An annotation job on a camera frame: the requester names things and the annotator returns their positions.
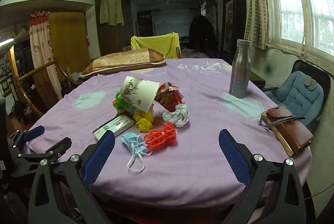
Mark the small cardboard medicine box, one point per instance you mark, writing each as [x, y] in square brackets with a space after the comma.
[114, 125]

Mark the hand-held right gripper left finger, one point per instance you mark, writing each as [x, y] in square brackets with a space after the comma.
[99, 158]

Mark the striped beige curtain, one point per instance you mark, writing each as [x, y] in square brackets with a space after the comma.
[257, 5]

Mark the white printed paper cup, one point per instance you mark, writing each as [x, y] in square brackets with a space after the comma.
[142, 95]

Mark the red foam fruit net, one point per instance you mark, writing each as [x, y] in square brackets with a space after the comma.
[161, 135]

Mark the purple printed tablecloth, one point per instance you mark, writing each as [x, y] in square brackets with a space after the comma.
[182, 161]

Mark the white foam net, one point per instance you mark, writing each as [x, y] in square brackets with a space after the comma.
[176, 115]

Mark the black hanging coat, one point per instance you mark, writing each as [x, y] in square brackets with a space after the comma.
[201, 31]

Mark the white framed window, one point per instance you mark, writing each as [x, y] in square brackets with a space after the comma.
[292, 5]

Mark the dark wooden wardrobe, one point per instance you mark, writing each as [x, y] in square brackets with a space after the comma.
[114, 36]

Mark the blue cushioned chair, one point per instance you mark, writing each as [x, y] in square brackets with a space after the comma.
[322, 75]

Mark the stainless steel bottle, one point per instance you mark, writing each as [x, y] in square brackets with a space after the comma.
[238, 72]

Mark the orange wooden door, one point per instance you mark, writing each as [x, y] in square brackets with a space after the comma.
[67, 39]

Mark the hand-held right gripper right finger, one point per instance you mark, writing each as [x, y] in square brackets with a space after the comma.
[234, 158]

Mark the curved wooden armchair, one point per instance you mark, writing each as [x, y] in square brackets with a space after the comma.
[39, 69]

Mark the brown leather notebook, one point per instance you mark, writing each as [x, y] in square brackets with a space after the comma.
[289, 130]

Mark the brown floral pillow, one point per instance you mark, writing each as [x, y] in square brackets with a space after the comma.
[122, 62]

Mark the dark wooden side table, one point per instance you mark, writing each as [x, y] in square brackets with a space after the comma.
[257, 80]

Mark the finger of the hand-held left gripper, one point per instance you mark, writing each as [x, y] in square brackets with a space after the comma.
[34, 132]
[61, 145]

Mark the beige hanging jacket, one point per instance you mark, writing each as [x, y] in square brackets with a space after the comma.
[111, 10]

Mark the dark wooden display cabinet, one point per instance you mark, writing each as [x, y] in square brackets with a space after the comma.
[234, 5]

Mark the blue face mask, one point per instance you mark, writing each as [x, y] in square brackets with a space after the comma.
[130, 142]

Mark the blue seat cushion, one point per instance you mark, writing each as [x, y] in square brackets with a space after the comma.
[300, 93]

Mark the red clear plastic wrapper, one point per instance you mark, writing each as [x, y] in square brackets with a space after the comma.
[169, 98]

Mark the yellow cloth covered chair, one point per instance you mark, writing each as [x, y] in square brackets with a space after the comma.
[156, 44]

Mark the brown gilt-edged book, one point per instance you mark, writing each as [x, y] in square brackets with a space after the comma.
[283, 143]

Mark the yellow foam fruit net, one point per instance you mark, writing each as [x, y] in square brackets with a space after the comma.
[144, 122]

